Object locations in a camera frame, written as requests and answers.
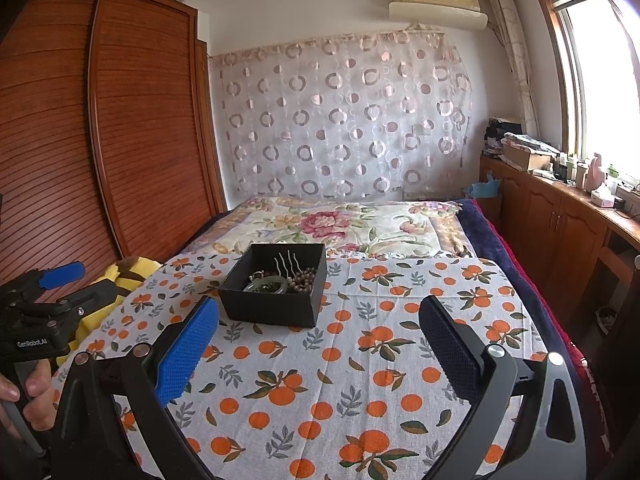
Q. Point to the orange print bedsheet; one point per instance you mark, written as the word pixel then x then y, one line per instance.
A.
pixel 350 360

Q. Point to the floral blanket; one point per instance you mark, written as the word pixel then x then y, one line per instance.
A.
pixel 325 225

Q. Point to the folded patterned fabric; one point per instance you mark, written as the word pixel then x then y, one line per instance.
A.
pixel 530 141

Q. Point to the yellow plush toy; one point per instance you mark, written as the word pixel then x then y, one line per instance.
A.
pixel 135 272

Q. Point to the black jewelry box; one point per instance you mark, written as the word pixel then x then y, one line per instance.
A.
pixel 265 310

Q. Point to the wooden frame window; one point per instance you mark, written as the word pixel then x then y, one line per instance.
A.
pixel 600 70

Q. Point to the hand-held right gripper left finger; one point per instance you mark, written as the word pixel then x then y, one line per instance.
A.
pixel 185 350

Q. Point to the green cap bottle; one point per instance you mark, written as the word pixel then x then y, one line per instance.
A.
pixel 612 174

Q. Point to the wooden wardrobe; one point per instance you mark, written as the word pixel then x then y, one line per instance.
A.
pixel 125 135

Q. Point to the dark clothes pile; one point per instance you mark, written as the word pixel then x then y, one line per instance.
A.
pixel 500 132

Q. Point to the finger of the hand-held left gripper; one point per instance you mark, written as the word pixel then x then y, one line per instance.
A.
pixel 62 275
pixel 95 294

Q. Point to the pink figurine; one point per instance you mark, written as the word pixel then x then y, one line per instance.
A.
pixel 595 172

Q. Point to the long wooden cabinet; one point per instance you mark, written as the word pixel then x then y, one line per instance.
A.
pixel 550 220

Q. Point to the dark blue blanket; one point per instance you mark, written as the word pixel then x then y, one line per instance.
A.
pixel 500 260

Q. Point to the circle pattern curtain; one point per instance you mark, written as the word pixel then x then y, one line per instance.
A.
pixel 340 120

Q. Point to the cardboard box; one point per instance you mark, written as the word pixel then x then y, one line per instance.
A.
pixel 527 160

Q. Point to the person's left hand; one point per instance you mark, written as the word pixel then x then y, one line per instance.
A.
pixel 37 400

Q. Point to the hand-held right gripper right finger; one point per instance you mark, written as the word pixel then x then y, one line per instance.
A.
pixel 450 350

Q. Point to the pale green bangle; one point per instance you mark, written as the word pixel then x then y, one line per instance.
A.
pixel 267 287

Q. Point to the white tissue box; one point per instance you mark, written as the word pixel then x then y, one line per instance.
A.
pixel 602 197

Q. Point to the silver wavy hairpin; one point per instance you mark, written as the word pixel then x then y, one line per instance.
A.
pixel 294 263
pixel 279 266

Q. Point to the beige window curtain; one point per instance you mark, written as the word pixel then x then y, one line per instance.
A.
pixel 515 60

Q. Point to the round basket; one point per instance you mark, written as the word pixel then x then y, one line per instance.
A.
pixel 609 320

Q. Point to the white air conditioner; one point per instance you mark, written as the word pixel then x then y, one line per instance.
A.
pixel 437 7

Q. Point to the silver brooch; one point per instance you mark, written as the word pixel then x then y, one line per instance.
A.
pixel 257 275

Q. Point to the teal bag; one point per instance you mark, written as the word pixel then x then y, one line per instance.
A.
pixel 482 187

